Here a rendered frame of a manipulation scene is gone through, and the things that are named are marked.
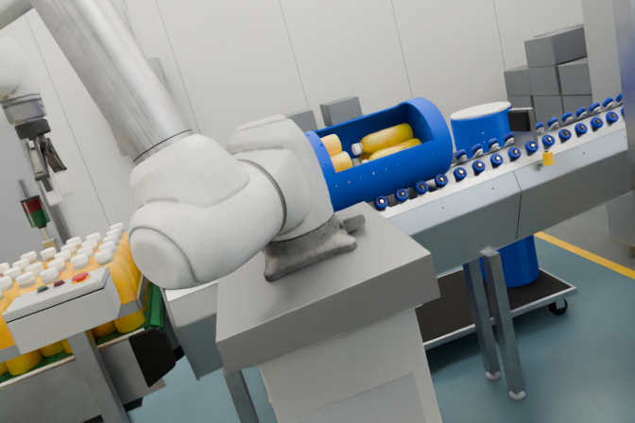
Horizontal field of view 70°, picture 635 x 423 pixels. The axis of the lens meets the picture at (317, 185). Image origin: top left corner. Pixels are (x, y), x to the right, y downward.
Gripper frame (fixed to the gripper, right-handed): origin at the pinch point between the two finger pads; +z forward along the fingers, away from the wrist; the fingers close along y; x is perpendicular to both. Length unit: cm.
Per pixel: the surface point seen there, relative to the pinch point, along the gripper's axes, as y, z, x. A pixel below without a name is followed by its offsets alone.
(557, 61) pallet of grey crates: 187, 32, -356
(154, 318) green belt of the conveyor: -11.1, 37.6, -12.1
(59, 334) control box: -28.9, 25.9, 3.8
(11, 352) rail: -15.7, 30.7, 19.1
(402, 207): -6, 35, -92
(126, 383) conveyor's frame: -18, 49, -1
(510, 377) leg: -3, 116, -121
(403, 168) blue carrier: -9, 22, -94
